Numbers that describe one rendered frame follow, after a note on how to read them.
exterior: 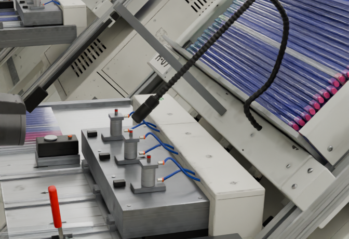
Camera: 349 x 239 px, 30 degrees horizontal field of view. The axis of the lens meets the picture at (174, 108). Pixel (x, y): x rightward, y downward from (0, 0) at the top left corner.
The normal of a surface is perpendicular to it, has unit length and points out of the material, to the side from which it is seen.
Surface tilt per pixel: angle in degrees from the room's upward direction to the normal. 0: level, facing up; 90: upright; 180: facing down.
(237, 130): 90
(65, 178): 45
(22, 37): 90
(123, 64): 90
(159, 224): 90
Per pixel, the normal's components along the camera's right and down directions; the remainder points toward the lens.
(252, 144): -0.65, -0.62
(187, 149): 0.04, -0.95
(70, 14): 0.30, 0.32
